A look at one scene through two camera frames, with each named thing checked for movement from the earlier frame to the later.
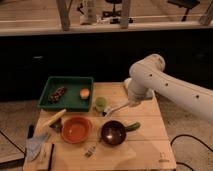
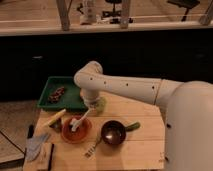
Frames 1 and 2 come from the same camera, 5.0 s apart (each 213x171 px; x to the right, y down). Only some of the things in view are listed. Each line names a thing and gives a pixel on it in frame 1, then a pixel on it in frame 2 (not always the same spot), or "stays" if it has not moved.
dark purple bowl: [113, 132] stays
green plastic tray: [69, 93] stays
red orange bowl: [76, 129] stays
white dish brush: [116, 109] → [74, 123]
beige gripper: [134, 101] → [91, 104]
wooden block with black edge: [44, 162] stays
